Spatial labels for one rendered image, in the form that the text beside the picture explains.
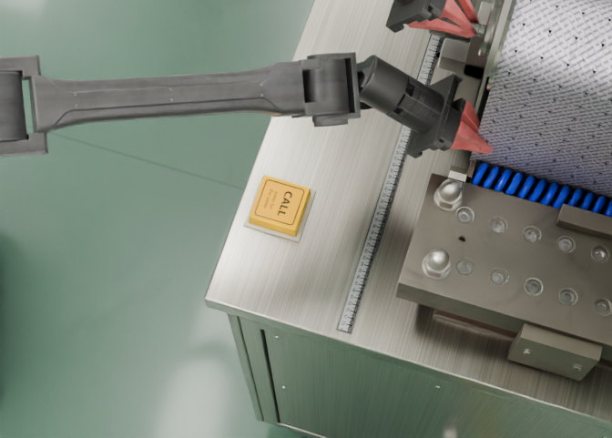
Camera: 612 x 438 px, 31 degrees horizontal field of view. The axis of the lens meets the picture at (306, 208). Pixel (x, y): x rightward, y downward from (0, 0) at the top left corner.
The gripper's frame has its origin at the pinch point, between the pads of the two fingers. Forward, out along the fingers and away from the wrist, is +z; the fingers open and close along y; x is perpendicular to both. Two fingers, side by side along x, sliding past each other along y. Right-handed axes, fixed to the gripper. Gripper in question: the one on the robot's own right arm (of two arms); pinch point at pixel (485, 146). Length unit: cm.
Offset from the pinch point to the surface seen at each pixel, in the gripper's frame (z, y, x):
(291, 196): -13.7, 8.5, -24.3
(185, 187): -1, -23, -124
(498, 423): 30.5, 25.7, -25.4
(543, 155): 5.0, 0.3, 5.7
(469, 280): 4.1, 16.9, -1.9
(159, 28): -19, -61, -134
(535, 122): -1.0, 0.3, 11.2
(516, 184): 5.8, 2.8, 0.4
